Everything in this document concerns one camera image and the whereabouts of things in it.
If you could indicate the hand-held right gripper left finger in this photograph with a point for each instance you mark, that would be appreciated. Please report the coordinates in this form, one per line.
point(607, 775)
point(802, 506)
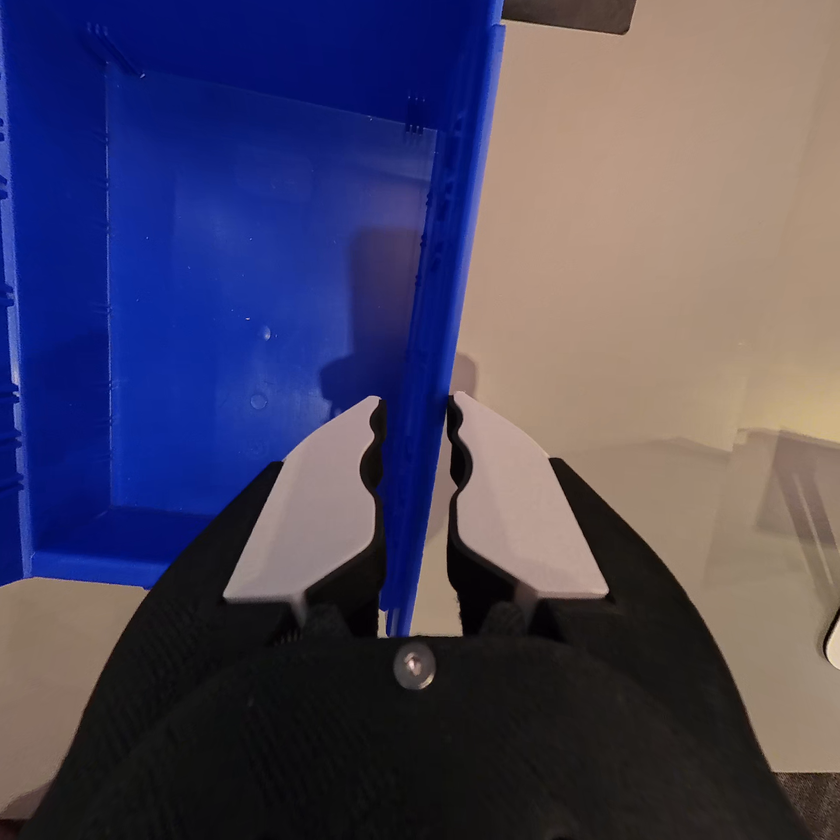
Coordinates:
point(308, 525)

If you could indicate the tilted board on white stand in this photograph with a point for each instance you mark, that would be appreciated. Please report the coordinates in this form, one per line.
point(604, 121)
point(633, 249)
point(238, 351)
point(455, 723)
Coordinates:
point(831, 640)

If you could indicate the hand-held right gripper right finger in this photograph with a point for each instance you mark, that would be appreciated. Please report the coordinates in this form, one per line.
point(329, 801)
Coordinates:
point(525, 525)

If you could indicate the blue plastic bin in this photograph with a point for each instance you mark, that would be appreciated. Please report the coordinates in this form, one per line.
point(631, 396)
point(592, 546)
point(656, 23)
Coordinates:
point(229, 295)

